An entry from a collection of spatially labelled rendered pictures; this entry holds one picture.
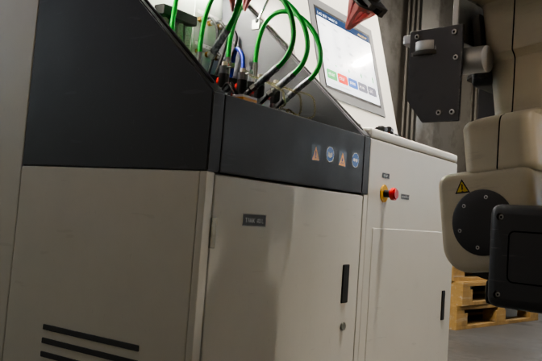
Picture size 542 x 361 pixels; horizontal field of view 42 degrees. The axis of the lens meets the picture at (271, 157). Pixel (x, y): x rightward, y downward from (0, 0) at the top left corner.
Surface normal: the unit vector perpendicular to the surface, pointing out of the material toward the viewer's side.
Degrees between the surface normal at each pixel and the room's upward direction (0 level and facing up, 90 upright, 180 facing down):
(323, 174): 90
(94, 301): 90
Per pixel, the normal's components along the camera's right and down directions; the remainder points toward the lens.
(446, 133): 0.73, 0.00
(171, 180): -0.56, -0.11
